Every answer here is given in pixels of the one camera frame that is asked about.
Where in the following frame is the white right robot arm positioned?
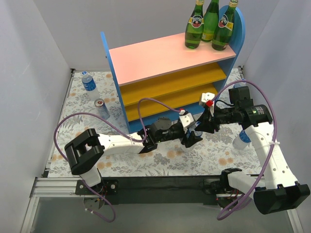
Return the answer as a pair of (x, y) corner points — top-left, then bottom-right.
(196, 86), (311, 215)

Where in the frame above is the aluminium frame rail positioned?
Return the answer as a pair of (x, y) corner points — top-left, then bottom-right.
(19, 177), (81, 233)

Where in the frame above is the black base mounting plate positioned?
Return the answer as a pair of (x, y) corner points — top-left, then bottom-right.
(75, 175), (243, 207)

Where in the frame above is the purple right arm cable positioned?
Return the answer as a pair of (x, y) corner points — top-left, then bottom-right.
(211, 79), (279, 221)

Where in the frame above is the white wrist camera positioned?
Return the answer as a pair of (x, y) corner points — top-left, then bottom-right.
(179, 109), (195, 129)
(199, 92), (215, 107)

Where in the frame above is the blue wooden shelf unit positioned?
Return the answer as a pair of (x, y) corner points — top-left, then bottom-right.
(102, 8), (245, 133)

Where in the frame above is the red bull can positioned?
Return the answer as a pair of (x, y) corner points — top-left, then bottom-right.
(94, 99), (110, 119)

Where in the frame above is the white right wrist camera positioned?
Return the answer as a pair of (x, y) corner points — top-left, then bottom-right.
(199, 92), (215, 107)

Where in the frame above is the water bottle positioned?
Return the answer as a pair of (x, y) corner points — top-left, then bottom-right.
(232, 130), (251, 150)
(233, 79), (247, 88)
(82, 71), (100, 101)
(187, 121), (203, 149)

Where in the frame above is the green Perrier bottle yellow label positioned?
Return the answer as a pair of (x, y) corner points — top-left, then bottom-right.
(185, 0), (204, 49)

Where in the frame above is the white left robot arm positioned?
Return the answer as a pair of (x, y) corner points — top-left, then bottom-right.
(65, 116), (202, 194)

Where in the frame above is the green Perrier bottle red label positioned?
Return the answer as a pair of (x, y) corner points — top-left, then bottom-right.
(212, 0), (239, 51)

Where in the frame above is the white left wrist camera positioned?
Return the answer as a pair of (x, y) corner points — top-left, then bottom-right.
(179, 109), (195, 129)

